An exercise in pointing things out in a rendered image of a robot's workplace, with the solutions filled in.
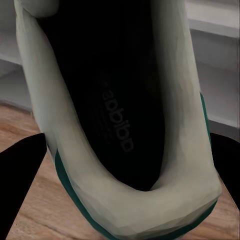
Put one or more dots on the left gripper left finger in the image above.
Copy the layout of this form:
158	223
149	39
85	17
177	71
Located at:
18	167

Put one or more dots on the gym shoe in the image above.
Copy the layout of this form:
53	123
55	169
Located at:
114	89

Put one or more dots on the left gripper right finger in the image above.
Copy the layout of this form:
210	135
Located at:
226	158

